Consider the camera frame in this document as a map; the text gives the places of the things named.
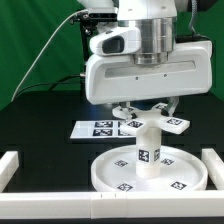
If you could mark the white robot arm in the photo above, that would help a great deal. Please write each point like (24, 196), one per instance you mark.
(137, 56)

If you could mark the white round table top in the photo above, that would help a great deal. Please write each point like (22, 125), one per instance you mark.
(115, 170)

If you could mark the white marker tag plate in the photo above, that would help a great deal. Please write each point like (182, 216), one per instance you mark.
(98, 130)

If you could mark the white U-shaped obstacle fence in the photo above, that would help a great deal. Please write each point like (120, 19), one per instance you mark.
(96, 205)

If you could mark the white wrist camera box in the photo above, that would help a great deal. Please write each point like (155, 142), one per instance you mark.
(120, 40)

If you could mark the white cross-shaped table base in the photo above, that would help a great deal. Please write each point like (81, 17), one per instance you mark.
(143, 120)

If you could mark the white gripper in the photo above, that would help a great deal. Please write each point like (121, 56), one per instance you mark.
(117, 79)

